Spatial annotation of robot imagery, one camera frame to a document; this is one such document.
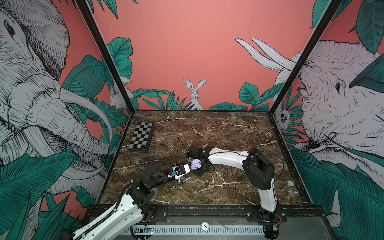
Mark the purple earbud charging case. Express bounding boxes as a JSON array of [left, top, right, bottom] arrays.
[[191, 159, 202, 170]]

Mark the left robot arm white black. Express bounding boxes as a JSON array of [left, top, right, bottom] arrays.
[[59, 160, 202, 240]]

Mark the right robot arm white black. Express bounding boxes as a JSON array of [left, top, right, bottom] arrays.
[[169, 145, 283, 224]]

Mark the black white checkerboard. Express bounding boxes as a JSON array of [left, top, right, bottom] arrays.
[[128, 121, 156, 153]]

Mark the poker chip on duct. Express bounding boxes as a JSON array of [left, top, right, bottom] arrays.
[[201, 222, 210, 231]]

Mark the black mounting rail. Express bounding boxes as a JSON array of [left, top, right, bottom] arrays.
[[86, 204, 325, 224]]

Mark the white slotted cable duct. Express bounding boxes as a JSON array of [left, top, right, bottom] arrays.
[[132, 225, 265, 236]]

